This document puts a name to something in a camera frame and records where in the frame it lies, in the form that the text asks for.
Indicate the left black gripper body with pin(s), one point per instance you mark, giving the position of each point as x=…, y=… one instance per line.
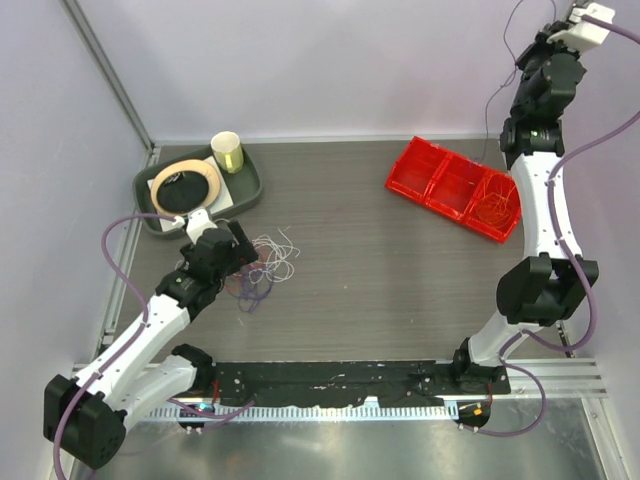
x=235, y=262

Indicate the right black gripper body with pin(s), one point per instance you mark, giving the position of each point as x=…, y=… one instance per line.
x=531, y=59

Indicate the dark green plastic tray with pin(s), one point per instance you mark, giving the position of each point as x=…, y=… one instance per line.
x=245, y=187

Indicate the red plastic divided bin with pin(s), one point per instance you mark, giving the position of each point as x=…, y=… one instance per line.
x=478, y=197

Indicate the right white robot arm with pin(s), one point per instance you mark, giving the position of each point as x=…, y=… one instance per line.
x=549, y=283

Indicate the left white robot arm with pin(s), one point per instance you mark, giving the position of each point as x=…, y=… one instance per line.
x=89, y=414

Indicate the white paper sheet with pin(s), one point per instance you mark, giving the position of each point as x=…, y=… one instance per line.
x=186, y=185

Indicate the cream yellow mug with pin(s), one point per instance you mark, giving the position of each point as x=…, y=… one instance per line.
x=227, y=150

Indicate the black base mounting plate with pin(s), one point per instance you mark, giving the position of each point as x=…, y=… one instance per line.
x=346, y=383

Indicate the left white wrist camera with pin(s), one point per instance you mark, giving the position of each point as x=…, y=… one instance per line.
x=197, y=222

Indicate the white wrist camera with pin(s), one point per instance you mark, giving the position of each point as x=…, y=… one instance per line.
x=197, y=222
x=578, y=35

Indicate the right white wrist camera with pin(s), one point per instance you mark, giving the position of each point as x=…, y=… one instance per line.
x=578, y=35

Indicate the slotted cable duct rail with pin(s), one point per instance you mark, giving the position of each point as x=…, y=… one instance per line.
x=369, y=411

